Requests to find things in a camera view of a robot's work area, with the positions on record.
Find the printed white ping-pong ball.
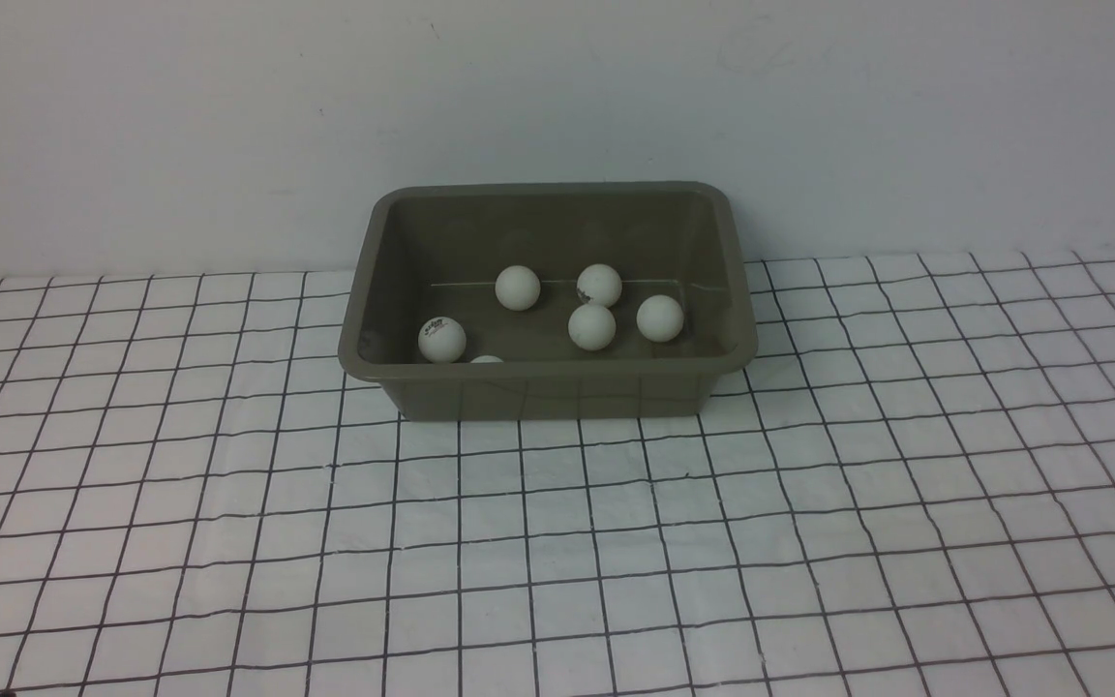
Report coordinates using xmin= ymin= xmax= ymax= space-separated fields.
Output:
xmin=636 ymin=294 xmax=685 ymax=343

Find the olive green plastic bin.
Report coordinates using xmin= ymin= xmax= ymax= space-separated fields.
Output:
xmin=338 ymin=181 xmax=758 ymax=422

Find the white black grid tablecloth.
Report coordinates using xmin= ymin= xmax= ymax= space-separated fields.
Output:
xmin=0 ymin=250 xmax=1115 ymax=696

